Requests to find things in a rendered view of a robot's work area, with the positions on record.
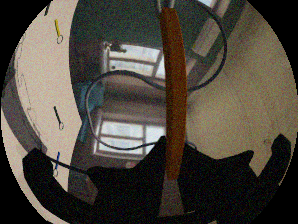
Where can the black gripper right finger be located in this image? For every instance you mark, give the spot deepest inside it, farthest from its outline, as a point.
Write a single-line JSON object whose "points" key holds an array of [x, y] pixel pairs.
{"points": [[198, 172]]}

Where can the orange handle with dark loop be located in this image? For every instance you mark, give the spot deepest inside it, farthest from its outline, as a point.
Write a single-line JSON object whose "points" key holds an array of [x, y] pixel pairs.
{"points": [[176, 86]]}

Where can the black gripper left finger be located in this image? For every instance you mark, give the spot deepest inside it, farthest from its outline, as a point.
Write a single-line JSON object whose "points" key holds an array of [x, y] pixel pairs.
{"points": [[147, 178]]}

